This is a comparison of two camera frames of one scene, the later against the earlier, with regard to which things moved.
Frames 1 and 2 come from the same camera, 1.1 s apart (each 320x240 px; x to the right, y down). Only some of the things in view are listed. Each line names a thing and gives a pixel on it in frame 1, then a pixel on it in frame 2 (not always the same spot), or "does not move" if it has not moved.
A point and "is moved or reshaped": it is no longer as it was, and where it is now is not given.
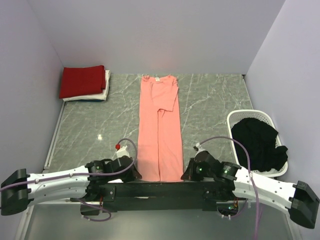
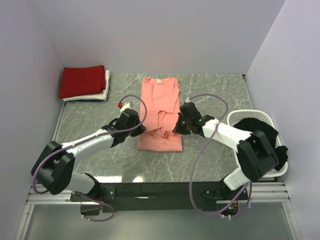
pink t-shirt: [160, 155] is moved or reshaped
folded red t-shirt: [82, 81] does not move
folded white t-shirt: [101, 96] does not move
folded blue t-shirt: [89, 100] does not move
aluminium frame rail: [22, 232] does not move
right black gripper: [189, 174] -> [178, 129]
